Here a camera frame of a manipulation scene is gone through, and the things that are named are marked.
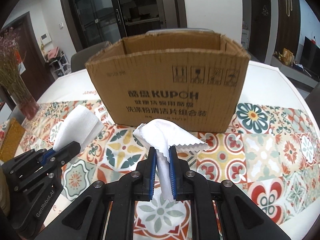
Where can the white intercom panel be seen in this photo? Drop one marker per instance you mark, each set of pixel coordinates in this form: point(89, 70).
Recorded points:
point(45, 39)

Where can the white zigzag-edged cloth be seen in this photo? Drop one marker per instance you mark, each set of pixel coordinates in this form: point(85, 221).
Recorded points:
point(161, 135)

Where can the white shelf rack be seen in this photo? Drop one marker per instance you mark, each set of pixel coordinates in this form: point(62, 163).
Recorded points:
point(58, 63)

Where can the grey chair right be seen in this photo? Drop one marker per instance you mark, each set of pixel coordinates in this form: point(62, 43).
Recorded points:
point(313, 102)

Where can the golden box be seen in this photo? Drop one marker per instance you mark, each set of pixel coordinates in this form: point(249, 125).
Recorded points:
point(10, 139)

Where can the grey chair behind table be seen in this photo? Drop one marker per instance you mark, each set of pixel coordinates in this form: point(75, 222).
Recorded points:
point(179, 30)

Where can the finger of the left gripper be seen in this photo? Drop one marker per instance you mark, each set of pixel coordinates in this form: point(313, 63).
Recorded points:
point(22, 182)
point(27, 162)

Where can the brown cardboard box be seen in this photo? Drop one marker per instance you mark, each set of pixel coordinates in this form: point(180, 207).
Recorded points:
point(192, 79)

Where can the grey chair left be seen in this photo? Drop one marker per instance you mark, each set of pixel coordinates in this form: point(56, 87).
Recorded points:
point(79, 59)

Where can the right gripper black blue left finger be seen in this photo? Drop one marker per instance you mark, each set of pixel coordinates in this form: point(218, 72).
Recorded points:
point(106, 211)

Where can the low tv cabinet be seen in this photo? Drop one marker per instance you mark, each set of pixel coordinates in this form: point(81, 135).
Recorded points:
point(293, 74)

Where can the black television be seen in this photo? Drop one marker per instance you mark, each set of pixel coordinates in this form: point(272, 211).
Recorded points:
point(310, 58)

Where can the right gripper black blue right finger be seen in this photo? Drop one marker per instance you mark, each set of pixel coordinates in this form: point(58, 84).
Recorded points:
point(219, 210)

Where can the dark wooden entrance door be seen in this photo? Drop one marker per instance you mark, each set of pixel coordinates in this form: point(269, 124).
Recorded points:
point(37, 76)

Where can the glass sliding door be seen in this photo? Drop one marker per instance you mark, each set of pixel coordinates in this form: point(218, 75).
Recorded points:
point(90, 22)

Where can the glass vase with dried flowers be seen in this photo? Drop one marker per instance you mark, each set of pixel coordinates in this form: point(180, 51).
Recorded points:
point(11, 79)

